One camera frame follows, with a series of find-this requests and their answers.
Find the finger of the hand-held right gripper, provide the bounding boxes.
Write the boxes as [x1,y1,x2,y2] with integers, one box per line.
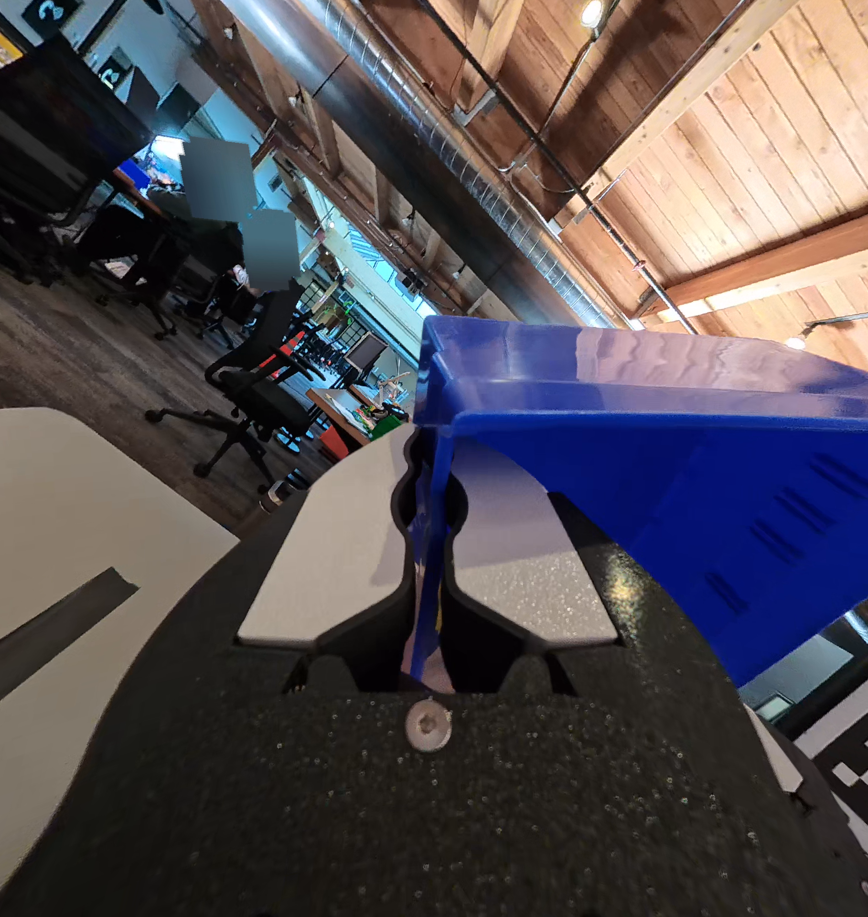
[742,704,805,794]

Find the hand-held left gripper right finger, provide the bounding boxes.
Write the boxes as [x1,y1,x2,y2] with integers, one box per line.
[442,438,619,693]

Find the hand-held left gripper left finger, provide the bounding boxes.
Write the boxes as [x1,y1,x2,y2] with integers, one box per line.
[236,424,416,692]

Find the blue plastic bin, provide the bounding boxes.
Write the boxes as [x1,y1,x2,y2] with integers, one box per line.
[408,315,868,689]

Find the wooden office desk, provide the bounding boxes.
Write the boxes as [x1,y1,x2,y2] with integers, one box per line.
[306,385,413,463]

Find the black office chair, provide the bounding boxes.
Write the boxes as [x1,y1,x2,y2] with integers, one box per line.
[146,287,329,490]
[0,39,191,341]

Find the silver ventilation duct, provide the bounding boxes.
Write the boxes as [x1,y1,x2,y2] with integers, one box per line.
[219,0,646,332]

